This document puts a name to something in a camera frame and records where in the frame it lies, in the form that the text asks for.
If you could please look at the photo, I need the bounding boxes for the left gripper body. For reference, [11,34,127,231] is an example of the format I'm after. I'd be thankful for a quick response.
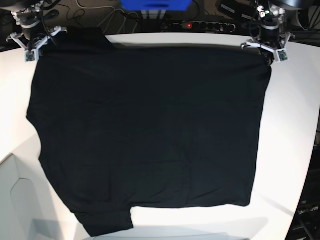
[240,18,291,60]

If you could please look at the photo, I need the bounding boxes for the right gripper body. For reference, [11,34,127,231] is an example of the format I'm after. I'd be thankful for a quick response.
[6,14,68,54]

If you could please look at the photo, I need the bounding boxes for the black T-shirt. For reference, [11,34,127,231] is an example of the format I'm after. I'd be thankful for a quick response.
[26,28,272,237]

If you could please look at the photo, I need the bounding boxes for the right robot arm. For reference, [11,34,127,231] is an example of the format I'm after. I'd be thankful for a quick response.
[0,0,68,62]

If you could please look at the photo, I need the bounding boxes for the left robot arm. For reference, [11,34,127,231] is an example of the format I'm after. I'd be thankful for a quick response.
[240,0,313,63]

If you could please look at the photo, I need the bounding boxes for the black power strip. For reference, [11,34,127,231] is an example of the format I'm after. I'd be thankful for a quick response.
[172,21,237,34]

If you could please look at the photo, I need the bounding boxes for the blue box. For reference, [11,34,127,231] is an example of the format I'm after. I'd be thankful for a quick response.
[120,0,193,11]

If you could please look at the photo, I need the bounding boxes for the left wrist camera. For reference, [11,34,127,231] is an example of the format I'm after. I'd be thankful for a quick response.
[274,48,289,63]

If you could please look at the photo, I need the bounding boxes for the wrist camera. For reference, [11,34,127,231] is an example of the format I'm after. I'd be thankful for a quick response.
[274,48,289,63]
[24,49,39,63]

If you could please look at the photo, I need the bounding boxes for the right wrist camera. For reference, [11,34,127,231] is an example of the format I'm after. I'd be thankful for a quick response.
[24,49,39,63]

